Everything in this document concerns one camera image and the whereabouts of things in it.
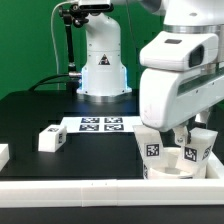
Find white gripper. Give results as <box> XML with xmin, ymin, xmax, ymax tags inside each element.
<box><xmin>139</xmin><ymin>68</ymin><xmax>224</xmax><ymax>146</ymax></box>

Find white round stool seat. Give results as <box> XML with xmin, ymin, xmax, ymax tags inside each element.
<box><xmin>143</xmin><ymin>147</ymin><xmax>206</xmax><ymax>179</ymax></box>

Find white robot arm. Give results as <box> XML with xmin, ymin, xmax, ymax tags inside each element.
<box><xmin>78</xmin><ymin>0</ymin><xmax>224</xmax><ymax>144</ymax></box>

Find white U-shaped fence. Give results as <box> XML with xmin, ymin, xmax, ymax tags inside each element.
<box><xmin>0</xmin><ymin>155</ymin><xmax>224</xmax><ymax>208</ymax></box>

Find white marker sheet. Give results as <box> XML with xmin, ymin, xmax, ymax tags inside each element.
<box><xmin>61</xmin><ymin>116</ymin><xmax>142</xmax><ymax>133</ymax></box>

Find black cables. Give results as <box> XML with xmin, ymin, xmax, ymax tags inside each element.
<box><xmin>27</xmin><ymin>71</ymin><xmax>82</xmax><ymax>92</ymax></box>

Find black rear camera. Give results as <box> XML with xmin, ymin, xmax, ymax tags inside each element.
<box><xmin>78</xmin><ymin>0</ymin><xmax>113</xmax><ymax>12</ymax></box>

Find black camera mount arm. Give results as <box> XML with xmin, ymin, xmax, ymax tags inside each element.
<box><xmin>59</xmin><ymin>3</ymin><xmax>88</xmax><ymax>72</ymax></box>

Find white cable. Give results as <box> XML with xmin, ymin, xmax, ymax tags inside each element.
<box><xmin>50</xmin><ymin>0</ymin><xmax>78</xmax><ymax>91</ymax></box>

